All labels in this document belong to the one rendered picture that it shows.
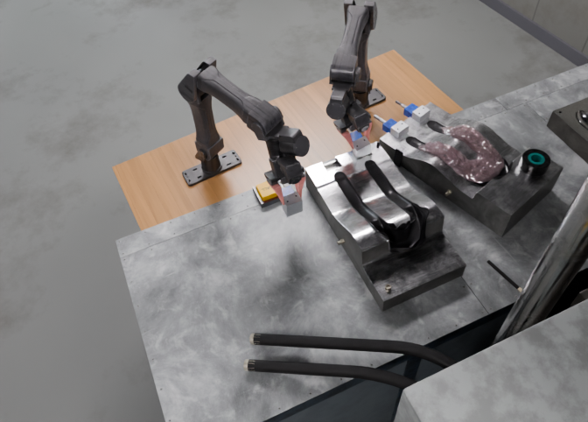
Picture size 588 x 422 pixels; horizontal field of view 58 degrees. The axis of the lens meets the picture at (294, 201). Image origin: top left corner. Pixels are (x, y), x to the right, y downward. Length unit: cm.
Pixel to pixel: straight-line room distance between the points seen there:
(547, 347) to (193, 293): 104
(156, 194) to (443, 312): 98
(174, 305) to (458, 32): 284
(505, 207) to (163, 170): 111
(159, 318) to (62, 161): 187
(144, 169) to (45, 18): 277
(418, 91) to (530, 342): 145
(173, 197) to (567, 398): 135
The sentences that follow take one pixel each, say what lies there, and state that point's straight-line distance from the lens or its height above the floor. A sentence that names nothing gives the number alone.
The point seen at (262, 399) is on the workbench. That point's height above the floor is 80.
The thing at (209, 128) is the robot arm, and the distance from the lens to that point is 165.
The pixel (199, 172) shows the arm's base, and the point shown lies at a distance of 183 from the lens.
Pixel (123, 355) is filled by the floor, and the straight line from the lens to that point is 247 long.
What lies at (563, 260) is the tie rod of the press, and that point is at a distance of 95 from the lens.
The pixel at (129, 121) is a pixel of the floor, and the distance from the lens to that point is 337.
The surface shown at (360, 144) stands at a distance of 167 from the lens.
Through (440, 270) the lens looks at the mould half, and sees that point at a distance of 152.
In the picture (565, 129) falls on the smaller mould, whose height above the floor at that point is 85.
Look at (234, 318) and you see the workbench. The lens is 151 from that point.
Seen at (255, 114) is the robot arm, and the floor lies 121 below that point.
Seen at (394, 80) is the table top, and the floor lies 80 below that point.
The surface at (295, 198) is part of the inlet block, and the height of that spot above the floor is 96.
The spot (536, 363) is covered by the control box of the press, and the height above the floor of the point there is 147.
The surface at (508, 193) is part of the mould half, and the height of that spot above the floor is 91.
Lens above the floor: 214
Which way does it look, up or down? 52 degrees down
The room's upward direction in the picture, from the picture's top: 6 degrees counter-clockwise
